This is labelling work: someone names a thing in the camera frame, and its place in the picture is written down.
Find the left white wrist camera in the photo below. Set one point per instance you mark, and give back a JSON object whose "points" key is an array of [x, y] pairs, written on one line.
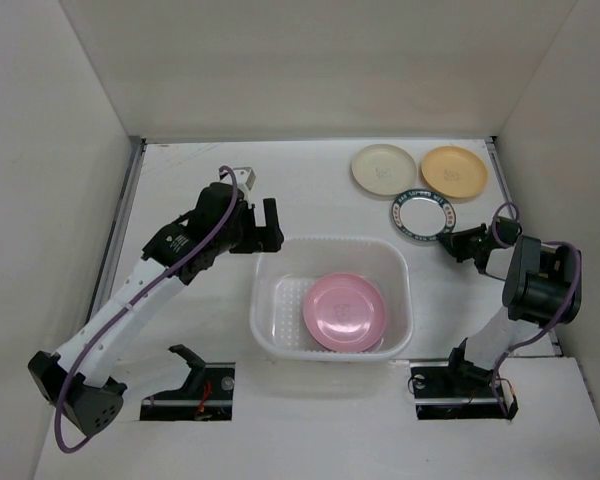
{"points": [[245, 178]]}

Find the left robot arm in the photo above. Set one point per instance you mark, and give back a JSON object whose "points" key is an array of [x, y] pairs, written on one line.
{"points": [[84, 379]]}

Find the left aluminium rail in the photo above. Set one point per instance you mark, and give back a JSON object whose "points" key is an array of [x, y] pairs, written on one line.
{"points": [[111, 257]]}

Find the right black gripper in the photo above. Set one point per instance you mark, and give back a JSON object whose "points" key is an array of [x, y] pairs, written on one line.
{"points": [[473, 241]]}

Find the orange plate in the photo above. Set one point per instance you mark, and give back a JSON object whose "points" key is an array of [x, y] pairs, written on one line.
{"points": [[454, 172]]}

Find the white plastic bin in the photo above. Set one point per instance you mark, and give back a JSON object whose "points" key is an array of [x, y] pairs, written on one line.
{"points": [[282, 280]]}

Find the pink plate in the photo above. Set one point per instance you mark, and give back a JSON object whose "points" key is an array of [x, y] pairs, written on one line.
{"points": [[345, 313]]}

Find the cream plate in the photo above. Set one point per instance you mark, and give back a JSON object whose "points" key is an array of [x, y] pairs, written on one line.
{"points": [[384, 170]]}

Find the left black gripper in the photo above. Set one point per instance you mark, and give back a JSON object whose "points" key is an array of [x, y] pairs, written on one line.
{"points": [[259, 240]]}

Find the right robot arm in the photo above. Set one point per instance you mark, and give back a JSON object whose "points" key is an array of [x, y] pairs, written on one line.
{"points": [[542, 289]]}

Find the white plate green rim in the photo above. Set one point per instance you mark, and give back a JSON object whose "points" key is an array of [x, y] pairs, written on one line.
{"points": [[422, 215]]}

